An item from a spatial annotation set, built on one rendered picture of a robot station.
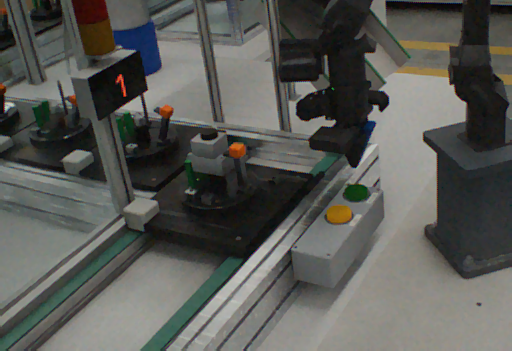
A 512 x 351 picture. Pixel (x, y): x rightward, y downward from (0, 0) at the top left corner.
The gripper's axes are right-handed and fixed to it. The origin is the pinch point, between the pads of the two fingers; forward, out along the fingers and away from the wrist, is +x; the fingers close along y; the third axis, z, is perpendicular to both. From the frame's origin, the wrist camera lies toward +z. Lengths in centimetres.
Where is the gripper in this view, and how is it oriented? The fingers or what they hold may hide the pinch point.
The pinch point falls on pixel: (353, 148)
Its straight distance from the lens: 114.2
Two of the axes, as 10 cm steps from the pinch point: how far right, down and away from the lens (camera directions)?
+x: 1.3, 8.8, 4.6
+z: -8.5, -1.4, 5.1
